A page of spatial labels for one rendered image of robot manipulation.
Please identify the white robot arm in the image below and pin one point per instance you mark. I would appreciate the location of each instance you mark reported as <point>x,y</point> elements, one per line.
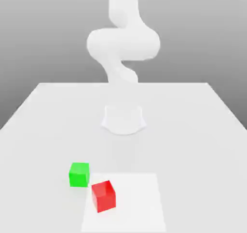
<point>123,43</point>

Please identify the small green cube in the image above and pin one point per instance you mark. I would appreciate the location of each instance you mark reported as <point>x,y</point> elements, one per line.
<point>79,176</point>

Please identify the small red cube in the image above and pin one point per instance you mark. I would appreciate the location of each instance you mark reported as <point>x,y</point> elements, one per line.
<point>104,197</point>

